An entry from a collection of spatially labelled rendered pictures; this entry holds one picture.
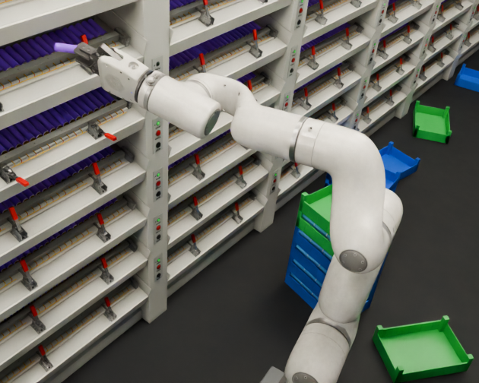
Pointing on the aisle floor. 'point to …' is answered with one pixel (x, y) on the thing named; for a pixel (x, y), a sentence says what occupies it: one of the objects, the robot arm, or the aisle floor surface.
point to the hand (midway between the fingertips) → (86, 55)
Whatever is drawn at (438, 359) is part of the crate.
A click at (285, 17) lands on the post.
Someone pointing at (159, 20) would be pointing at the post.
